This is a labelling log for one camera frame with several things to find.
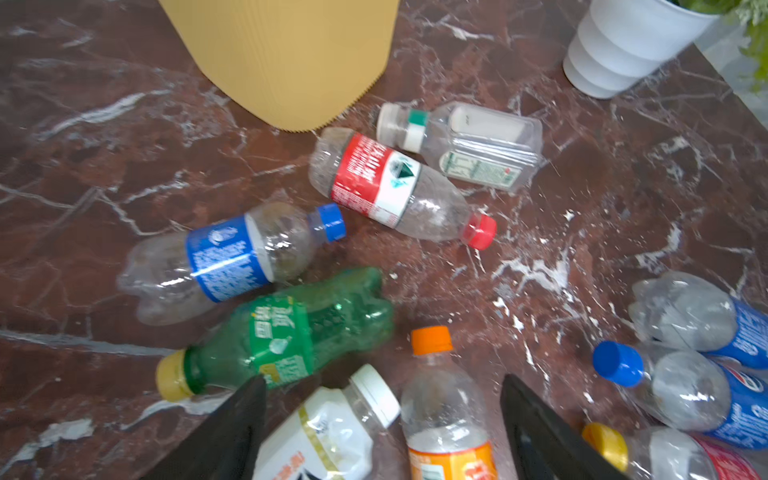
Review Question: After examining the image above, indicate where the blue label bottle upper right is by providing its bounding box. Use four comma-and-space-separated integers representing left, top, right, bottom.
628, 271, 767, 370

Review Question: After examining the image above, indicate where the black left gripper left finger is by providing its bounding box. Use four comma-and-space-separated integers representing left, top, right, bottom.
143, 375, 267, 479

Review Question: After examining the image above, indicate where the yellow ribbed trash bin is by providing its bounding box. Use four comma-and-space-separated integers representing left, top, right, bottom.
161, 1, 399, 132

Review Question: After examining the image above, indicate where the orange white tea bottle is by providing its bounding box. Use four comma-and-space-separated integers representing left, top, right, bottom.
253, 364, 400, 480

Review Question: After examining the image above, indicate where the pink label bottle yellow cap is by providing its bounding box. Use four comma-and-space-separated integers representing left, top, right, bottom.
582, 423, 767, 480

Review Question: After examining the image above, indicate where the blue label bottle middle right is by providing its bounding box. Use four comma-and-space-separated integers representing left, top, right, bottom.
592, 341, 767, 451

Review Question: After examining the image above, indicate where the clear bottle orange label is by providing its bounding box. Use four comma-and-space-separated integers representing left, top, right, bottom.
401, 326, 498, 479

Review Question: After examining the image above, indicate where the white flower pot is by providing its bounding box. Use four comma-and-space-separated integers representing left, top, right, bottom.
563, 0, 720, 99

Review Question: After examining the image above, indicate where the artificial green flowering plant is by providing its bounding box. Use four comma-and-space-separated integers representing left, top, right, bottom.
673, 0, 767, 92

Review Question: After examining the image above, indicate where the clear bottle red label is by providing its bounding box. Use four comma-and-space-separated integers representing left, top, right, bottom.
309, 127, 497, 250

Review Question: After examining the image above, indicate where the green soda bottle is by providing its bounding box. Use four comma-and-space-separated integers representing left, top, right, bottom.
155, 267, 394, 402

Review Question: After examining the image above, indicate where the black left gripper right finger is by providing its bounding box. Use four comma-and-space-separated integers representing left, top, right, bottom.
500, 374, 625, 480

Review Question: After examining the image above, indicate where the square clear bottle green ring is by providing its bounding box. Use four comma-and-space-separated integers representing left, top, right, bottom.
375, 100, 545, 194

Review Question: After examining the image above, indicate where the clear bottle blue label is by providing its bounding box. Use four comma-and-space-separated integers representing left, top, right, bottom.
117, 201, 347, 326

